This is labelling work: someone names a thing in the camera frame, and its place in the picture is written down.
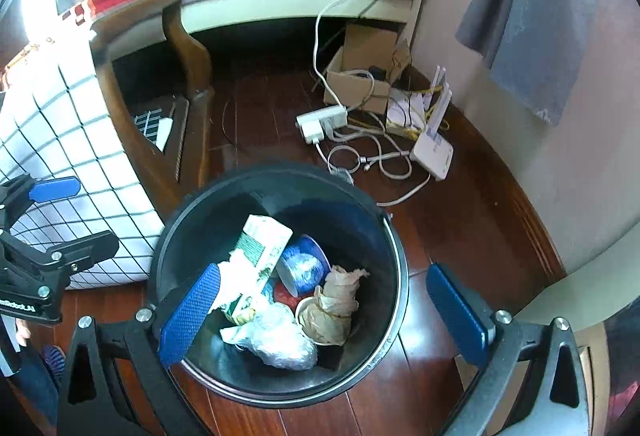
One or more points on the blue paper bowl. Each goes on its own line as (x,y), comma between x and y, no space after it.
(302,266)

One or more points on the person's left hand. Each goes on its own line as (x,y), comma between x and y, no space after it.
(22,332)

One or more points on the brown cardboard box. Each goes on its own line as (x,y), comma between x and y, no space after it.
(366,66)

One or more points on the green white carton box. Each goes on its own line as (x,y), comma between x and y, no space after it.
(249,266)

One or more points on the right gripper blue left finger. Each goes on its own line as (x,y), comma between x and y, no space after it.
(186,314)

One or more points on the red paper cup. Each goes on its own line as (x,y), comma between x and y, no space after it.
(281,295)

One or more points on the grey curtain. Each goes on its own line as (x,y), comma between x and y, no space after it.
(532,49)

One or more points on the white paper cup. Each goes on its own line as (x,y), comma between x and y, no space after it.
(322,328)

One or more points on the white black checkered tablecloth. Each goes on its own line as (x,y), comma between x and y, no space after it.
(55,123)

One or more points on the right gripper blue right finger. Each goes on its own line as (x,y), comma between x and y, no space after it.
(466,315)

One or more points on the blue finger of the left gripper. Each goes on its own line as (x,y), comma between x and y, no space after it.
(54,189)
(83,253)

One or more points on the clear plastic bag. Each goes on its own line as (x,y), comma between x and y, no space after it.
(275,337)

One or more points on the brown wooden table frame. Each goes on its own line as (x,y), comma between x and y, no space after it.
(167,175)

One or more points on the white wifi router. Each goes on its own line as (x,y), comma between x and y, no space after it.
(432,151)

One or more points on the beige paper bag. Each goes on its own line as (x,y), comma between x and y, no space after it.
(337,295)

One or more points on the white power strip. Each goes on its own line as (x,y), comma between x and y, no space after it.
(315,125)

